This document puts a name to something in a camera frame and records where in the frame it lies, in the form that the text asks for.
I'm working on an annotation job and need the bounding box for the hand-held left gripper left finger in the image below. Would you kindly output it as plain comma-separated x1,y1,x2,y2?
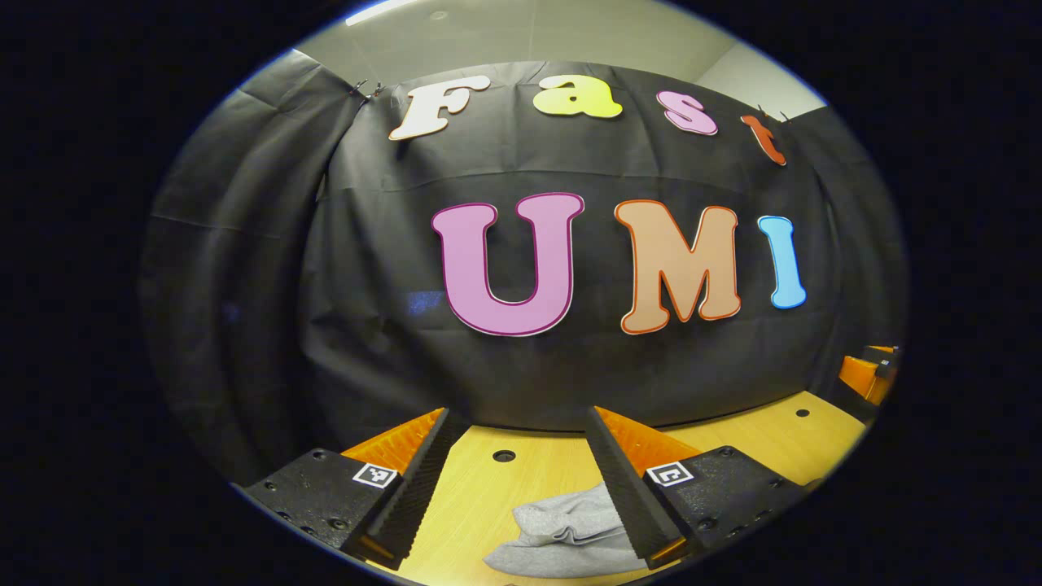
236,407,457,571

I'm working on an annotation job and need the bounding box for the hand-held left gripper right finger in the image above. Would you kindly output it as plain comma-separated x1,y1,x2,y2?
584,405,807,569

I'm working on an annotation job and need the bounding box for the grey hoodie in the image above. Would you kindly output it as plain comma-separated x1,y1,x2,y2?
483,482,652,579

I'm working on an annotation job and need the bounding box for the black backdrop cloth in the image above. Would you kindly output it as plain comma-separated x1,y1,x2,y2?
138,49,908,485

